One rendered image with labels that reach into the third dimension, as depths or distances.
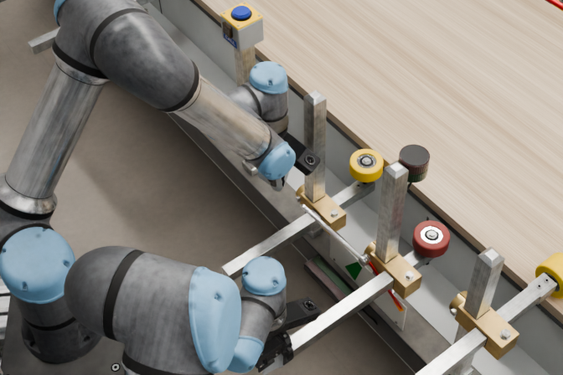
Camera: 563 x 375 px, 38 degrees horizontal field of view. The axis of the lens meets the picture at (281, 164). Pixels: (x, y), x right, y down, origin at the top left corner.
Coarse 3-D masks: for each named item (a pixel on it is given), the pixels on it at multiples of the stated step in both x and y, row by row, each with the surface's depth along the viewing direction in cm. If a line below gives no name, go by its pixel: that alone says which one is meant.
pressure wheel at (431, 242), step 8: (424, 224) 179; (432, 224) 179; (440, 224) 179; (416, 232) 178; (424, 232) 178; (432, 232) 177; (440, 232) 178; (448, 232) 178; (416, 240) 177; (424, 240) 176; (432, 240) 177; (440, 240) 177; (448, 240) 176; (416, 248) 178; (424, 248) 175; (432, 248) 175; (440, 248) 175; (432, 256) 177
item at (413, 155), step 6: (402, 150) 159; (408, 150) 159; (414, 150) 159; (420, 150) 159; (402, 156) 158; (408, 156) 158; (414, 156) 158; (420, 156) 158; (426, 156) 158; (408, 162) 157; (414, 162) 157; (420, 162) 157; (408, 186) 165
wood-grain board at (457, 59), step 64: (256, 0) 234; (320, 0) 233; (384, 0) 233; (448, 0) 232; (512, 0) 231; (320, 64) 215; (384, 64) 215; (448, 64) 214; (512, 64) 213; (384, 128) 200; (448, 128) 199; (512, 128) 198; (448, 192) 186; (512, 192) 185; (512, 256) 174
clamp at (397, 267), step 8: (368, 248) 181; (376, 256) 178; (400, 256) 178; (376, 264) 179; (384, 264) 177; (392, 264) 177; (400, 264) 177; (408, 264) 177; (392, 272) 176; (400, 272) 176; (416, 272) 175; (400, 280) 174; (416, 280) 175; (392, 288) 178; (400, 288) 175; (408, 288) 174; (416, 288) 177; (400, 296) 177
